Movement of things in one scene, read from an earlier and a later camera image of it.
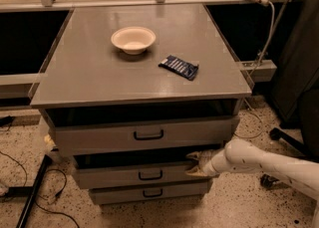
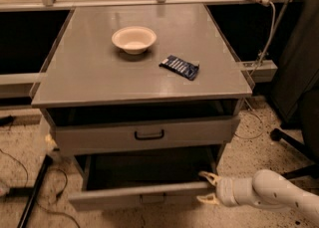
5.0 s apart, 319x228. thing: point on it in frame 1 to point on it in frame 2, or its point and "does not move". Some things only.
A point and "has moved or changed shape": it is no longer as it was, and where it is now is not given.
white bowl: (133, 40) does not move
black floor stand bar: (30, 192) does not move
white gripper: (208, 165) to (225, 191)
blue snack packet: (180, 67) does not move
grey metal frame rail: (266, 70) does not move
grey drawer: (99, 171) has moved or changed shape
